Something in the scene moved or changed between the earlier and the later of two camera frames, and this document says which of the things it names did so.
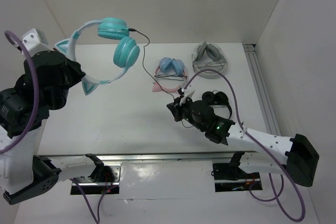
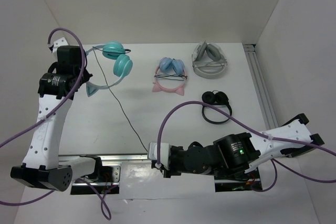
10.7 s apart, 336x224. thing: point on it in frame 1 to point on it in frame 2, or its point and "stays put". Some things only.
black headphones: [217, 97] stays put
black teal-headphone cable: [150, 74] to [94, 51]
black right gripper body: [186, 110] to [175, 167]
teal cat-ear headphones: [126, 52] to [123, 65]
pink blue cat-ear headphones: [170, 75] stays put
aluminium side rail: [264, 100] stays put
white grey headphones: [208, 56] stays put
